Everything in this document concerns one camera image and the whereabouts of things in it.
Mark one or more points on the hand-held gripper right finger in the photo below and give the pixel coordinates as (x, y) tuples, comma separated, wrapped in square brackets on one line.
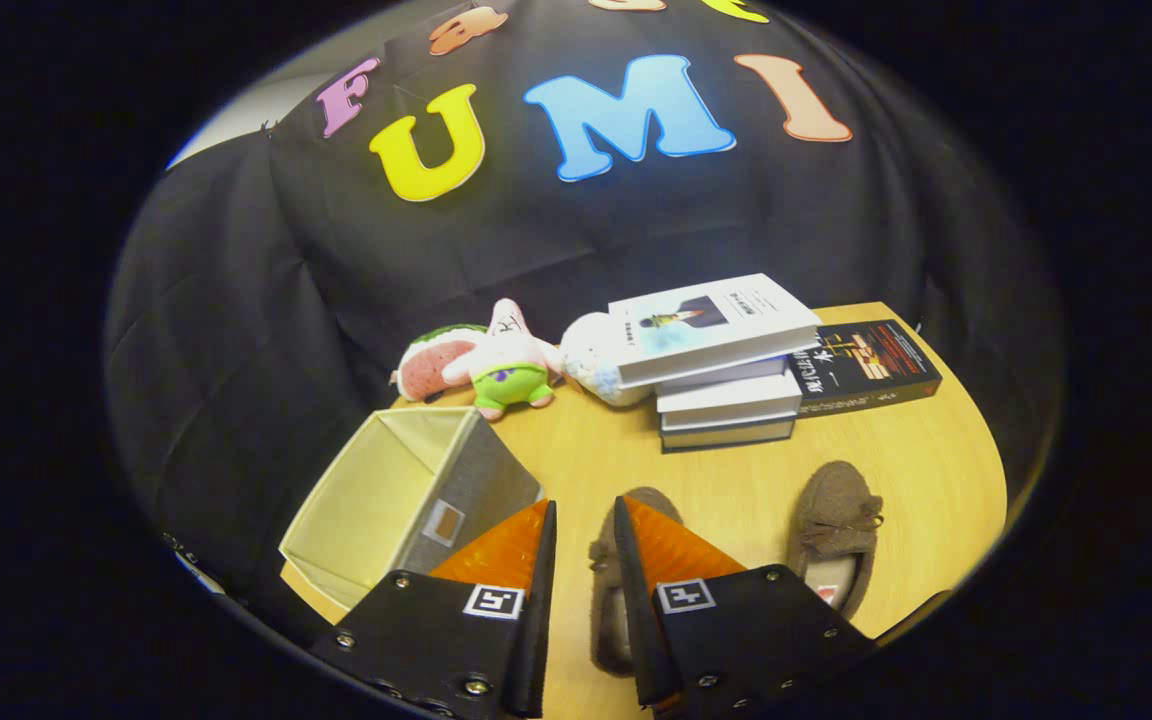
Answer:
[(641, 640)]

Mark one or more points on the black book with red print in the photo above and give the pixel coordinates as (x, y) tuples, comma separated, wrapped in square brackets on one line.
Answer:
[(866, 365)]

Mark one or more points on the white book with portrait cover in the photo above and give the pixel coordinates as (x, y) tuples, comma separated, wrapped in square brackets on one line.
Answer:
[(706, 320)]

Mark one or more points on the thin white book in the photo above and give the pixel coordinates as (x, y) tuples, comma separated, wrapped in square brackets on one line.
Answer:
[(726, 378)]

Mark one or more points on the white and blue plush toy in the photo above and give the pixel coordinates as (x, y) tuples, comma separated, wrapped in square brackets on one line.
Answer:
[(591, 360)]

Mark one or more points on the thick white book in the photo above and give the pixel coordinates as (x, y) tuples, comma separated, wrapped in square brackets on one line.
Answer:
[(726, 405)]

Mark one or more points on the watermelon slice plush toy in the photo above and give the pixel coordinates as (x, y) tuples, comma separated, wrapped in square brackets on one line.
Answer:
[(426, 365)]

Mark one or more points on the brown fuzzy shoe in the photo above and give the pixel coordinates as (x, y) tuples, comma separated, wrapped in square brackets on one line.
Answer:
[(604, 560), (831, 500)]

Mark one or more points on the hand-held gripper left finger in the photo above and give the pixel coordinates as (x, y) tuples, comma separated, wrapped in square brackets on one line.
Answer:
[(536, 640)]

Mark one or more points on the dark cover book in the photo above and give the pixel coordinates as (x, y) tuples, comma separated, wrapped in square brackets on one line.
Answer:
[(726, 438)]

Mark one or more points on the grey fabric storage box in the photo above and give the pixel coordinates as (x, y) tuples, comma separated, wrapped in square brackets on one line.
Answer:
[(386, 500)]

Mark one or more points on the pink starfish plush toy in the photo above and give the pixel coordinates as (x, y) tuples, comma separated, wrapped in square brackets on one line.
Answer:
[(506, 350)]

